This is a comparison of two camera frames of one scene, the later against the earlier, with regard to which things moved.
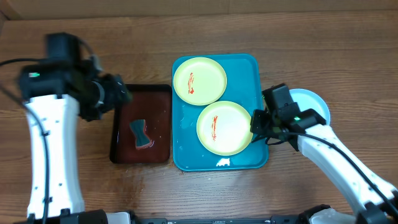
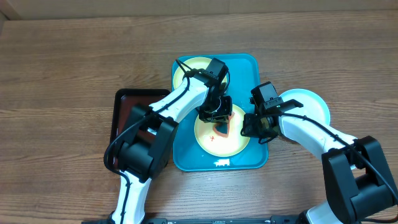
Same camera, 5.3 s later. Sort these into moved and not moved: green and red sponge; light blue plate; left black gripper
Moved: green and red sponge; left black gripper
Not moved: light blue plate
